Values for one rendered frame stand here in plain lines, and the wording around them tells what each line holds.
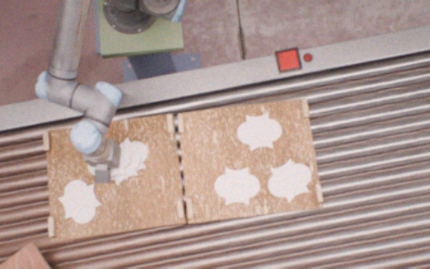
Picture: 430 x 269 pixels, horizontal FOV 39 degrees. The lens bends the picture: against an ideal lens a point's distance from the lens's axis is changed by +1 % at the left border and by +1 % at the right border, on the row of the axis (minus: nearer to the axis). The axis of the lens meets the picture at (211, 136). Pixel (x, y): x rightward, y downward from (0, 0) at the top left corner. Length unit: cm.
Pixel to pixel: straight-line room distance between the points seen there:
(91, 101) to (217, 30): 151
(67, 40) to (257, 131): 65
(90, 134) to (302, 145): 68
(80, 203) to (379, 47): 107
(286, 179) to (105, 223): 57
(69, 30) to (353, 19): 182
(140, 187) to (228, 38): 132
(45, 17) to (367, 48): 176
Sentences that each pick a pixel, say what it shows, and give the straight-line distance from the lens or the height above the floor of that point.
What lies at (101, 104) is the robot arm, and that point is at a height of 127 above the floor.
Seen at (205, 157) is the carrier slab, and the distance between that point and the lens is 190.
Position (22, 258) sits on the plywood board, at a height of 104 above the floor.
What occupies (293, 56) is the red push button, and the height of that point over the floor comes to 93.
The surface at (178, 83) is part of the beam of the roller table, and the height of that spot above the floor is 91.
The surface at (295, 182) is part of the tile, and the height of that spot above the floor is 95.
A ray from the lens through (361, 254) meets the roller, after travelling 190.
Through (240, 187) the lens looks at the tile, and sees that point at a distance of 186.
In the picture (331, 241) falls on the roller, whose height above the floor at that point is 92.
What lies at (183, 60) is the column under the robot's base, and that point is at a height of 1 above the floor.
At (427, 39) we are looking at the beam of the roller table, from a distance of 212.
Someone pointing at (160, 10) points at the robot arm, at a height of 113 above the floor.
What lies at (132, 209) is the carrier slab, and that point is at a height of 94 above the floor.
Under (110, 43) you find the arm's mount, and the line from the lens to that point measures 209.
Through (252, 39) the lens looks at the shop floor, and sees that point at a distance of 304.
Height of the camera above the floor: 278
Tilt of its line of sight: 75 degrees down
